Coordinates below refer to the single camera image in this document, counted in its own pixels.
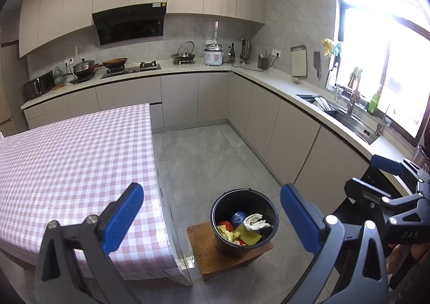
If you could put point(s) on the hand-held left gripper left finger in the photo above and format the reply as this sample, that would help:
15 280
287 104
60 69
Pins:
122 220

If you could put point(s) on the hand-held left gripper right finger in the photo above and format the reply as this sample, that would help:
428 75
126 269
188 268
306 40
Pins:
300 220

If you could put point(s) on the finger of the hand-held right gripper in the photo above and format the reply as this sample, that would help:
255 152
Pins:
362 189
386 164

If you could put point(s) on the white cloth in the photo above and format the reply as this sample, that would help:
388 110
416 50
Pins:
256 221

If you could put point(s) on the yellow green sponge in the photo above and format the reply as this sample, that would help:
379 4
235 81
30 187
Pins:
251 238

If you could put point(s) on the red wrapper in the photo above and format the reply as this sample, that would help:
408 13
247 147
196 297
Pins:
225 224

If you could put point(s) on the black bucket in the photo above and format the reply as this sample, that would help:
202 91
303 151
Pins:
221 206

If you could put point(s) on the person's right hand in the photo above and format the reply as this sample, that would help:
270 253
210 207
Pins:
398 257

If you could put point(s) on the small metal tap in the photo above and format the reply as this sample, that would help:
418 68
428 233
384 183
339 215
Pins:
383 122

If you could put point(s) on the steel kitchen sink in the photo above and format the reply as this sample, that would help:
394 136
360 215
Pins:
352 124

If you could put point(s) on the green dish soap bottle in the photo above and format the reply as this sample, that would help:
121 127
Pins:
373 105

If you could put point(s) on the pink checked tablecloth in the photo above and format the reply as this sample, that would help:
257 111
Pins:
84 162

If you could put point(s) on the metal kitchen faucet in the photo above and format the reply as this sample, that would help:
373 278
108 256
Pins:
352 99

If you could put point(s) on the white kitchen island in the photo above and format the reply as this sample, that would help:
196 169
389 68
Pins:
184 268

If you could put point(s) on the wooden stool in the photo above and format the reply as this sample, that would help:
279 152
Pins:
208 250

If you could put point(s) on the green rubber glove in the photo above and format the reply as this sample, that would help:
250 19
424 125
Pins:
356 72

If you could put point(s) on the kitchen window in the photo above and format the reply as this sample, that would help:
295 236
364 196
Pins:
386 55

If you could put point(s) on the beige base cabinets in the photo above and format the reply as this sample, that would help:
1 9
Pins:
262 115

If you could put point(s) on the kitchen cleaver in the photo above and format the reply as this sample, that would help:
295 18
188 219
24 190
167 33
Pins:
317 63

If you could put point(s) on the blue rubber glove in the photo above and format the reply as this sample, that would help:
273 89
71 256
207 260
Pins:
337 51

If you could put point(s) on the yellow rubber glove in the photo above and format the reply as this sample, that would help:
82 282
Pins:
327 46

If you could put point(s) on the white cutting board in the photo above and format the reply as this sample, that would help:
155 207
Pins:
298 62

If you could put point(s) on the black induction cooker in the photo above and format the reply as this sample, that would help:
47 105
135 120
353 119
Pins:
80 79

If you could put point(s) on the black gas stove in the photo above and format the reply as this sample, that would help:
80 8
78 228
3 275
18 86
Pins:
131 69

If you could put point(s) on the pot with glass lid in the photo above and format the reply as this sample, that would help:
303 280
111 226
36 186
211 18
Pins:
84 68

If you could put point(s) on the black frying pan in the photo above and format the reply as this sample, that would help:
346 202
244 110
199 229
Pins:
115 63

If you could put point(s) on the black microwave oven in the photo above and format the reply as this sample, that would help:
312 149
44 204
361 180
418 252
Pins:
38 86

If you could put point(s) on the dark chopstick holder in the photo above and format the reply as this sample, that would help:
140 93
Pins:
263 62

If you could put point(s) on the beige refrigerator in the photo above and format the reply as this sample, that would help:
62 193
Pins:
10 88

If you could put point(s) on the dark glass bottle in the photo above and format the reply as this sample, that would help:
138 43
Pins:
232 54

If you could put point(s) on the white rice cooker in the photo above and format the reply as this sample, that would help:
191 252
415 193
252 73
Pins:
213 55

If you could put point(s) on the black range hood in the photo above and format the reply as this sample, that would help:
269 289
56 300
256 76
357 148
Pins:
129 23

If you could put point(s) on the white wall socket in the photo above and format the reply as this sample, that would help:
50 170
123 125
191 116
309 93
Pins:
275 52
69 62

